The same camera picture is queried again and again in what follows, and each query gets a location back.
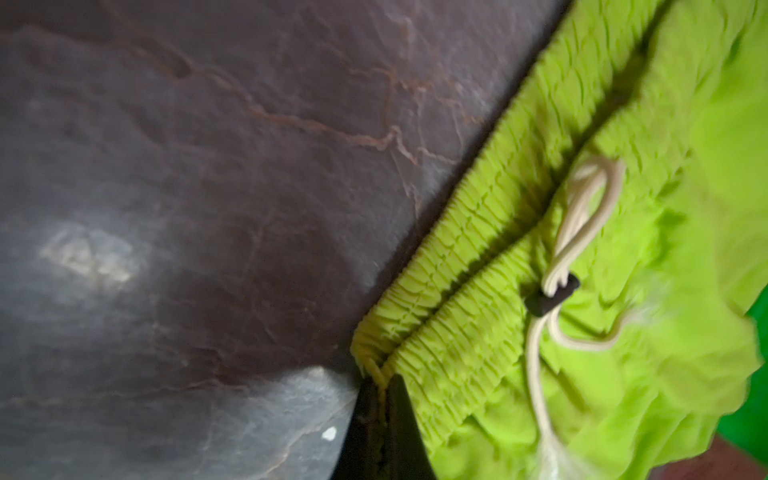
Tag green plastic basket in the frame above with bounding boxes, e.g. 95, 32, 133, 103
718, 288, 767, 466

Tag lime green shorts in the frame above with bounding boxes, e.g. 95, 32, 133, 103
351, 1, 767, 479

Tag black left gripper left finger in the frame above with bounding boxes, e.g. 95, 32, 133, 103
330, 378, 383, 480

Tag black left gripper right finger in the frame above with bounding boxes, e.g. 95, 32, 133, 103
385, 374, 437, 480

